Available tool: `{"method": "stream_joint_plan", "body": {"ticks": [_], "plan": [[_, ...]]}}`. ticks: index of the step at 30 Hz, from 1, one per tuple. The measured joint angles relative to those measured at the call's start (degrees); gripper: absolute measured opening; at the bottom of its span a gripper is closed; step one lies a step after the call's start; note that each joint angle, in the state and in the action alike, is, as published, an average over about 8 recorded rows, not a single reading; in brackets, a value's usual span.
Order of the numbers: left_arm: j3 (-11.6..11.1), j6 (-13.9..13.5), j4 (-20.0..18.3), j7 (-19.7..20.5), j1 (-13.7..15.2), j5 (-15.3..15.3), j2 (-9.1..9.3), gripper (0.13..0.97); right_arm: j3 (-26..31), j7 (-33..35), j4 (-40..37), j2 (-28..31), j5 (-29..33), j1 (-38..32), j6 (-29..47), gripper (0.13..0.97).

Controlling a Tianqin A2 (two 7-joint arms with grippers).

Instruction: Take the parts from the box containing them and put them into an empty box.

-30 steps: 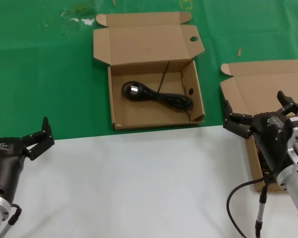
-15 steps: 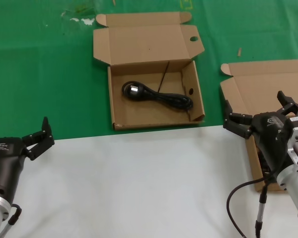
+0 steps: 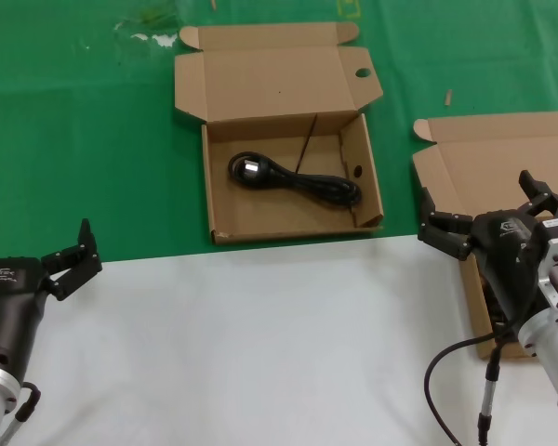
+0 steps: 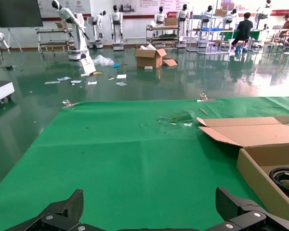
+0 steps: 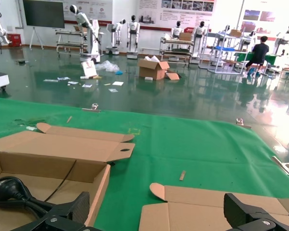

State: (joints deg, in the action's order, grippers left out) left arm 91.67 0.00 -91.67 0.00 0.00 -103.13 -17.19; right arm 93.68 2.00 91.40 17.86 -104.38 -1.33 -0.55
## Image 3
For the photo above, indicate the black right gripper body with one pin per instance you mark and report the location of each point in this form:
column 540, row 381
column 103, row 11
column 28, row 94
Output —
column 502, row 251

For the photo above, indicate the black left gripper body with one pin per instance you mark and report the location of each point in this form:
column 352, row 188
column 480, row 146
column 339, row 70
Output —
column 9, row 302

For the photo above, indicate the open cardboard box left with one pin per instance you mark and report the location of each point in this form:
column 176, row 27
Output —
column 269, row 79

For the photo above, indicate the short cardboard strip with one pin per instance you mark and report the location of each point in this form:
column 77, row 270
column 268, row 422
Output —
column 448, row 97

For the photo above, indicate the open plain cardboard box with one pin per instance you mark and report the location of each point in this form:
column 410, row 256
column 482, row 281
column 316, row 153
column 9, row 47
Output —
column 474, row 148

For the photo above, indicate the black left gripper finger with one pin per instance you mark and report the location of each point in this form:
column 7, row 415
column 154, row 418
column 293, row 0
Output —
column 76, row 269

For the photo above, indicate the green table cloth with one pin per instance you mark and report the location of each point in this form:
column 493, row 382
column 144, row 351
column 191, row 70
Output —
column 74, row 139

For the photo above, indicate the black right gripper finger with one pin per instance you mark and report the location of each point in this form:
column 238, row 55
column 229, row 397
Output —
column 546, row 200
column 446, row 232

